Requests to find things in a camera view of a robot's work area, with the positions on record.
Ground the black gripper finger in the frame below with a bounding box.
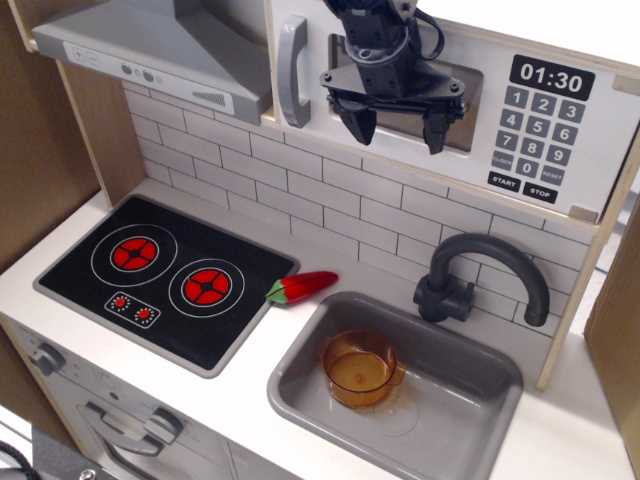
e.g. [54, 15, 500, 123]
[423, 111, 456, 155]
[333, 99, 377, 145]

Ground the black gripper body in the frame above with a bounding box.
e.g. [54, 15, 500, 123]
[320, 31, 466, 121]

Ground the white toy microwave door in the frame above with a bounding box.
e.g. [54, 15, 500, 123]
[266, 1, 639, 223]

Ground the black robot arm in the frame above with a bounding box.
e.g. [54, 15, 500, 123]
[320, 1, 466, 155]

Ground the dark grey toy faucet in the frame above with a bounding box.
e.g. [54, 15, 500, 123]
[413, 233, 550, 328]

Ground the red toy chili pepper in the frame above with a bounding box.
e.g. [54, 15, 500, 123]
[265, 271, 339, 305]

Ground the grey range hood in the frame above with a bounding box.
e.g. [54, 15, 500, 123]
[33, 1, 272, 125]

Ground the black toy stovetop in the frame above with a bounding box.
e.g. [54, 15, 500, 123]
[34, 195, 299, 378]

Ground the orange transparent toy pot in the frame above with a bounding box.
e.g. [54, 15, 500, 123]
[316, 329, 406, 408]

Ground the brown cardboard box right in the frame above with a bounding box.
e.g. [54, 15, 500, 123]
[585, 205, 639, 464]

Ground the grey toy sink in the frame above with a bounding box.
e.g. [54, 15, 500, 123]
[267, 292, 523, 479]

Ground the grey oven knob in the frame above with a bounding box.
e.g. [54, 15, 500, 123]
[31, 343, 66, 377]

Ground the black cable bottom left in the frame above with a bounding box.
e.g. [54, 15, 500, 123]
[0, 439, 41, 480]

